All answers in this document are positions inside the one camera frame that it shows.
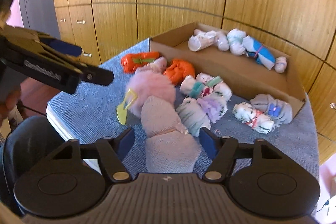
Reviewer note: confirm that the white pink sock roll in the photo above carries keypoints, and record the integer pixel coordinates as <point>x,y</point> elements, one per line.
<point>221,41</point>

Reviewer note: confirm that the blue white sock bundle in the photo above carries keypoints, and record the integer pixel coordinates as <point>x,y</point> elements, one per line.
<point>259,52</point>

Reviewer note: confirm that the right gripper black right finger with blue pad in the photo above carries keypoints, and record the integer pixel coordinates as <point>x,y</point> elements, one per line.
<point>221,151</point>

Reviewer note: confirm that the grey blue sock bundle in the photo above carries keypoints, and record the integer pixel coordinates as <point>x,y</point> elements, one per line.
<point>280,111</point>

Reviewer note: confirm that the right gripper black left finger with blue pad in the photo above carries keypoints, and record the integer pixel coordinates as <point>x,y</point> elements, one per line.
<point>111,153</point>

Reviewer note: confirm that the orange green sock bundle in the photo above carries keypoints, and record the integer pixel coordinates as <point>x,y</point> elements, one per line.
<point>131,61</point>

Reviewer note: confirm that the white mint sock bundle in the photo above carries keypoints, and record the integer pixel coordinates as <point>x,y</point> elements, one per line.
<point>235,39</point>

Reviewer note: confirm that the blue towel mat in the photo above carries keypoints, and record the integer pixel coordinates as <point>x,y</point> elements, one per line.
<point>90,114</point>

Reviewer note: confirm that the plastic small sock bundle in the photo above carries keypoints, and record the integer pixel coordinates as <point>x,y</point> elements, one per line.
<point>280,64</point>

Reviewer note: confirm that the white purple sock bundle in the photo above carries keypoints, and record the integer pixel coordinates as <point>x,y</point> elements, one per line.
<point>202,112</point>

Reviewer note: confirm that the wooden wardrobe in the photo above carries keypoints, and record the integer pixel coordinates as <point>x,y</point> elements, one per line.
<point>304,29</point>

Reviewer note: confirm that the white teal sock bundle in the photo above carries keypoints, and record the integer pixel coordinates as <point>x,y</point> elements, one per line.
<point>203,85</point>

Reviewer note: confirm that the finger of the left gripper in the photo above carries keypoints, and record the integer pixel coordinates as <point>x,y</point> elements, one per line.
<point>61,46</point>
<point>95,75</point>

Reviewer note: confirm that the pale pink sock roll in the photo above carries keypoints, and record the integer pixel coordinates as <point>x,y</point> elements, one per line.
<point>201,40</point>

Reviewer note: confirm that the person's left hand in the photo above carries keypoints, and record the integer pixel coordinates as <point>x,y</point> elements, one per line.
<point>10,102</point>

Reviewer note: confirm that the white red sock bundle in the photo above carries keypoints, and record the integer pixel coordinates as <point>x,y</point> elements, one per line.
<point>253,118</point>

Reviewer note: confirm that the light pink sock bundle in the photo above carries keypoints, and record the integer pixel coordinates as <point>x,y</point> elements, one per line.
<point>157,66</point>

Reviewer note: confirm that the brown cardboard box tray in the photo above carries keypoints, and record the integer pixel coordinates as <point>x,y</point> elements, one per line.
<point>242,74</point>

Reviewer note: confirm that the pink fluffy sock bundle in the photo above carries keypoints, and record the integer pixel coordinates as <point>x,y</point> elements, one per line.
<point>169,146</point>

